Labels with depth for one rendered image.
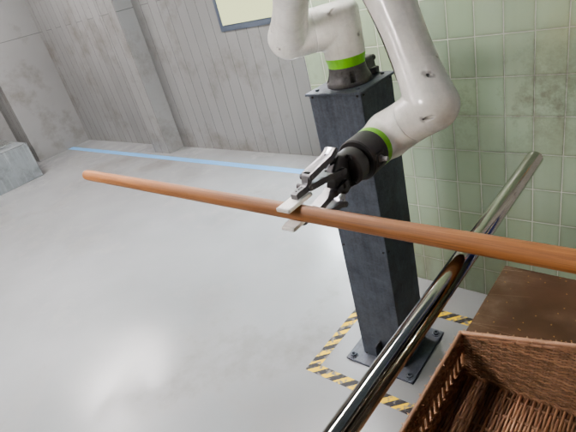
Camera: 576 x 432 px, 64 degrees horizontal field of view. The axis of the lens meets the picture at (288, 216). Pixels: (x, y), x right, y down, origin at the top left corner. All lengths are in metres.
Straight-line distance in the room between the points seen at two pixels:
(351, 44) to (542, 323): 0.97
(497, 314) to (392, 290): 0.48
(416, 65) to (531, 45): 0.91
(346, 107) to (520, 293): 0.77
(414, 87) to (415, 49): 0.08
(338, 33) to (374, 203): 0.56
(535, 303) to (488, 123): 0.77
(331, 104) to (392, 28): 0.55
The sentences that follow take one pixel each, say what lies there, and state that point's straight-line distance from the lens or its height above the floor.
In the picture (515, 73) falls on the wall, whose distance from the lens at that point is 1.90.
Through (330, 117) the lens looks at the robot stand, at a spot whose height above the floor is 1.12.
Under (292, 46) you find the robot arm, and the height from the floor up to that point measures 1.37.
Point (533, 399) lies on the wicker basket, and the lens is 1.28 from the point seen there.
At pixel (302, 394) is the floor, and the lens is 2.11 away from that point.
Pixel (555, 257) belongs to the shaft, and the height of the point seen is 1.21.
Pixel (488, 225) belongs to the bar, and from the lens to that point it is 0.76.
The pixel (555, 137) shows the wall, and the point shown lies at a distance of 1.95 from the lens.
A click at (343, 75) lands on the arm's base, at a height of 1.24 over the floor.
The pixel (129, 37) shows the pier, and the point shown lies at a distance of 5.44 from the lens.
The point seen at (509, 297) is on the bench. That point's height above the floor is 0.58.
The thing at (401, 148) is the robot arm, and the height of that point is 1.18.
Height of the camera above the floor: 1.58
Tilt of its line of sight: 28 degrees down
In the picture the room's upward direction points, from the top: 15 degrees counter-clockwise
